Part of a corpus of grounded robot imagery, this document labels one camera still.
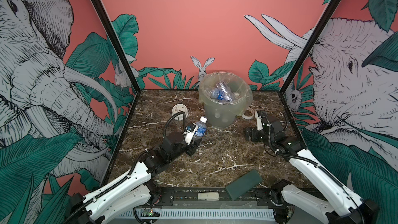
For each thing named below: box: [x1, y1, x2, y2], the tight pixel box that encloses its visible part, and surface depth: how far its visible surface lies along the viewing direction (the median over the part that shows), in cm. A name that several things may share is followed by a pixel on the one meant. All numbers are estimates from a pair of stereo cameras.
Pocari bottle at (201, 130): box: [192, 115, 208, 143], surface depth 71 cm
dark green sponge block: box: [225, 169, 263, 201], surface depth 80 cm
